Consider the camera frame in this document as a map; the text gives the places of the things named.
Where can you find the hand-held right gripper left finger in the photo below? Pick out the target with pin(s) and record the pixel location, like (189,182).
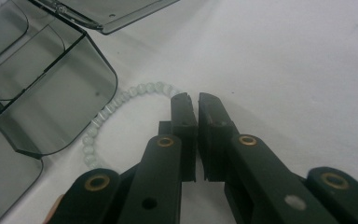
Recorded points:
(161,174)

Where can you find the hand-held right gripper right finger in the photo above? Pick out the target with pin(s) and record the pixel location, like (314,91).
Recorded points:
(251,174)

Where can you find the clear grey compartment box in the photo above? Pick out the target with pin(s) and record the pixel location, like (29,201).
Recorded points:
(59,102)

